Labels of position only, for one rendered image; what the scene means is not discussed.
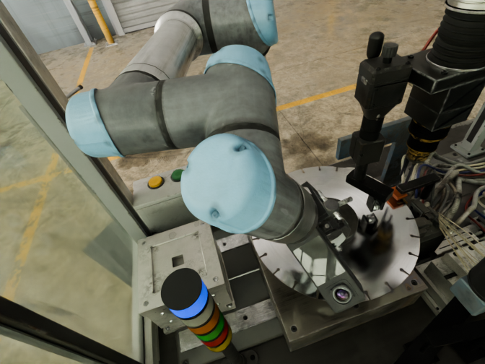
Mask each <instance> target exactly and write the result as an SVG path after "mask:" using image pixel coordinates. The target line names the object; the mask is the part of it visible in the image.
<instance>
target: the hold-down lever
mask: <svg viewBox="0 0 485 364"><path fill-rule="evenodd" d="M384 37H385V36H384V33H383V32H380V31H376V32H373V33H372V34H371V35H370V36H369V40H368V45H367V57H368V58H369V59H371V58H374V57H378V56H379V55H380V54H381V50H382V47H383V41H384Z"/></svg>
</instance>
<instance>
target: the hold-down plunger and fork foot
mask: <svg viewBox="0 0 485 364"><path fill-rule="evenodd" d="M361 81H362V82H363V83H364V84H365V85H367V80H366V79H365V78H364V77H363V76H362V78H361ZM380 117H381V114H380V115H377V118H376V119H375V120H376V121H377V120H380ZM368 165H369V164H367V165H355V169H353V170H352V171H351V172H350V173H349V174H348V175H347V176H346V182H347V183H348V184H350V185H352V186H353V187H355V188H357V189H359V190H360V191H363V192H365V193H366V194H368V195H369V196H368V198H367V203H366V205H367V207H368V209H369V211H370V212H373V209H374V207H375V204H376V201H378V203H379V205H380V210H383V207H384V206H385V203H386V201H387V200H389V198H390V197H391V196H392V195H393V192H394V189H393V188H391V187H389V186H386V185H385V184H383V183H381V182H379V181H376V180H375V179H374V178H371V177H369V176H368V175H366V173H367V169H368Z"/></svg>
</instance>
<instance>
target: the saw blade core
mask: <svg viewBox="0 0 485 364"><path fill-rule="evenodd" d="M303 171H304V172H305V173H303ZM303 171H302V169H299V170H295V171H293V172H291V173H287V175H289V176H290V177H291V178H293V179H295V180H296V182H298V183H299V184H300V185H302V184H303V183H305V182H306V181H307V182H308V183H309V184H310V185H311V186H313V187H314V188H315V189H316V190H320V191H321V192H322V193H323V195H324V196H325V197H329V198H334V199H339V200H343V199H345V198H348V197H350V196H351V197H352V198H353V201H351V202H349V203H347V204H348V205H349V206H351V207H352V208H353V210H354V211H355V212H356V214H357V217H358V228H357V231H356V233H355V234H354V236H353V237H352V238H351V239H349V240H348V241H346V242H344V243H342V244H341V245H340V246H338V247H335V249H336V250H337V251H338V253H339V254H340V256H341V257H342V259H343V260H344V261H345V262H346V264H347V265H348V267H349V268H350V270H351V271H352V272H353V273H354V275H355V276H356V278H357V279H358V280H359V282H360V283H361V284H362V288H363V290H364V296H365V299H364V301H367V300H369V298H368V297H367V294H366V293H365V291H367V292H368V295H369V297H370V300H372V299H375V298H379V297H381V296H383V295H385V294H387V293H389V292H391V291H392V290H391V289H390V288H389V287H388V286H387V285H386V284H385V282H387V283H388V285H389V286H390V287H391V288H392V289H393V290H394V289H396V288H397V287H398V286H399V285H400V284H401V283H403V282H404V281H405V279H406V278H407V277H408V274H410V273H411V272H412V270H413V268H414V267H415V265H416V262H417V259H418V257H416V256H419V250H420V238H417V237H420V235H419V229H418V226H417V224H416V220H407V219H406V218H408V219H414V216H413V214H412V212H411V210H410V209H409V208H408V206H407V205H406V203H405V202H404V203H402V202H403V200H402V199H399V200H396V199H395V198H394V197H393V196H391V197H390V198H389V200H387V201H386V203H385V206H384V207H383V210H380V209H379V210H377V211H373V212H370V211H369V209H368V207H367V205H366V203H367V198H368V196H369V195H368V194H366V193H365V192H363V191H360V190H359V189H357V188H355V187H353V186H352V185H350V184H348V183H347V182H346V176H347V175H348V174H349V173H350V172H351V171H352V170H351V169H348V168H340V167H338V171H336V167H333V166H320V170H319V167H318V166H316V167H309V168H303ZM397 203H401V204H397ZM411 235H412V236H416V237H411ZM252 239H256V237H253V236H252ZM253 244H254V246H255V249H256V251H257V253H258V255H259V257H261V256H263V255H264V254H267V255H266V256H263V257H261V261H262V262H263V263H264V265H265V266H266V267H267V269H268V270H269V271H270V272H271V273H272V274H273V273H274V272H276V271H277V269H280V270H279V271H278V272H277V273H276V274H275V275H274V276H275V277H276V278H277V279H279V280H280V281H281V282H283V283H284V284H285V285H287V286H288V287H290V288H293V287H294V282H298V283H297V284H296V285H295V287H294V290H296V291H297V292H299V293H302V294H303V295H306V296H309V297H311V298H315V299H316V297H317V290H318V289H317V287H316V286H315V285H314V284H313V282H312V280H311V279H310V278H309V277H308V275H307V274H306V272H305V270H304V269H303V268H302V267H301V265H300V263H299V262H298V261H297V260H296V258H295V257H294V255H293V254H292V252H291V251H290V250H289V248H288V247H287V245H286V244H283V243H275V242H272V241H269V240H264V239H261V238H260V239H256V240H253ZM408 253H411V254H413V255H415V256H413V255H410V254H408ZM400 269H402V270H403V272H402V271H401V270H400ZM406 273H407V274H406Z"/></svg>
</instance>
